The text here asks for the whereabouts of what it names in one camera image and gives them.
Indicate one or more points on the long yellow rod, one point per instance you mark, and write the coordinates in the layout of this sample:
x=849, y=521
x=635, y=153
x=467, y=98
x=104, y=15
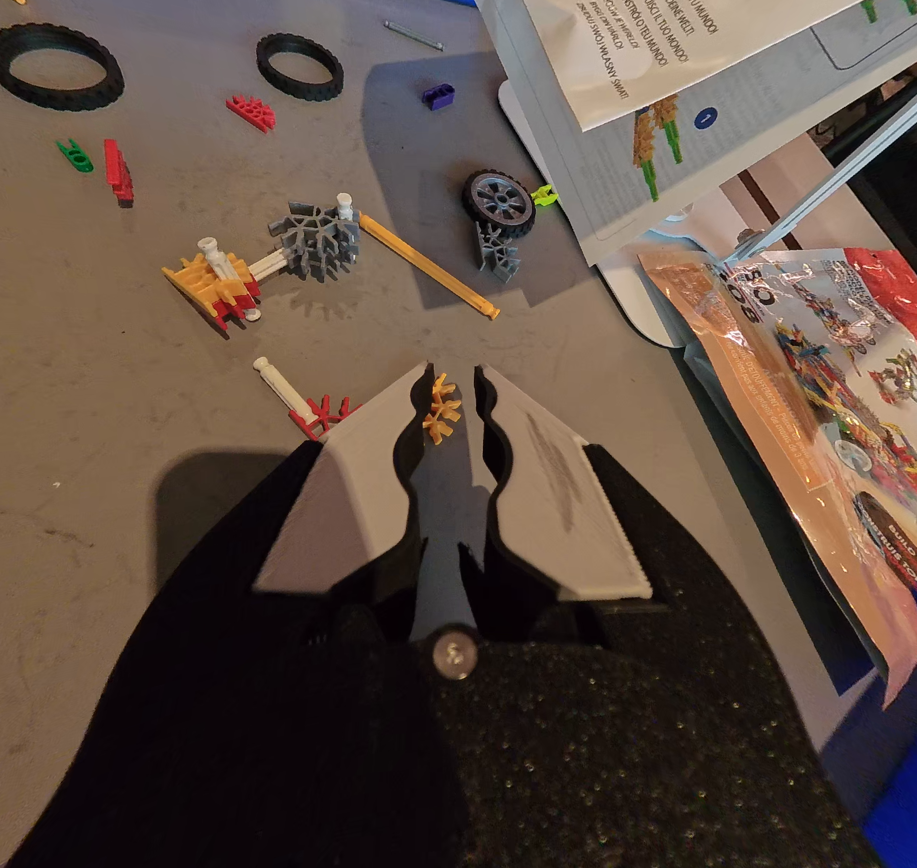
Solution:
x=430, y=266

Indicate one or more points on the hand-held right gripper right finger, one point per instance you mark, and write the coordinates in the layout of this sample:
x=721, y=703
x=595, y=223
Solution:
x=566, y=517

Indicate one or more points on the toy wheel with black tyre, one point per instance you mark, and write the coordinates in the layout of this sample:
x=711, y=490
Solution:
x=499, y=200

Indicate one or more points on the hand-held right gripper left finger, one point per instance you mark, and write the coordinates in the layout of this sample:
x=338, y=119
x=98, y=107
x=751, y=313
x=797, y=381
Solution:
x=337, y=510

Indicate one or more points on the toy instruction booklet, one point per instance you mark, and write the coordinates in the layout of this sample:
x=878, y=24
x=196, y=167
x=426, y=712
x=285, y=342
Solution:
x=645, y=37

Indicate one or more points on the red ridged connector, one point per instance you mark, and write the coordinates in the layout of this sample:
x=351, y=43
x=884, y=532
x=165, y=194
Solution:
x=118, y=169

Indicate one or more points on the black rubber tyre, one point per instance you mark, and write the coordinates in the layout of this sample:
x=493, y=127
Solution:
x=61, y=101
x=297, y=94

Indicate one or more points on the yellow half-round connector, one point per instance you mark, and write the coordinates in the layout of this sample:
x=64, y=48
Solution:
x=440, y=413

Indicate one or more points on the printed toy packaging bag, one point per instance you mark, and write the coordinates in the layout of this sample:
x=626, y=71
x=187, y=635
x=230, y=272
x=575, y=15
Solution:
x=788, y=395

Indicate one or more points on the small grey pin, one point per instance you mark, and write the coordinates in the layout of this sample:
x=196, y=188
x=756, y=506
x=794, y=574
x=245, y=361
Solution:
x=414, y=35

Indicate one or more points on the lime green clip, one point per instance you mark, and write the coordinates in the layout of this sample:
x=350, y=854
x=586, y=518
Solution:
x=546, y=194

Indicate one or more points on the red toothed connector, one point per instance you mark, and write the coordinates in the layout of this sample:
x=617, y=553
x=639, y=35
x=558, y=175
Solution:
x=251, y=114

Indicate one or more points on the green clip connector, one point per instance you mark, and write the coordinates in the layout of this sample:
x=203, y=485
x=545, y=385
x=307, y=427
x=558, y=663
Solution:
x=75, y=155

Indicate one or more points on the orange plastic connector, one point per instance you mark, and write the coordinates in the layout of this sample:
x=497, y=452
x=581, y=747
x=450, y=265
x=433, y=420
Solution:
x=197, y=284

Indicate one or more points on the purple connector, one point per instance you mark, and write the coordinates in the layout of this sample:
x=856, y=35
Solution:
x=438, y=94

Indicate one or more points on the short white rod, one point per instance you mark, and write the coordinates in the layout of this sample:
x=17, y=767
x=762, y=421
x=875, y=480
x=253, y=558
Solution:
x=283, y=384
x=346, y=205
x=215, y=255
x=269, y=262

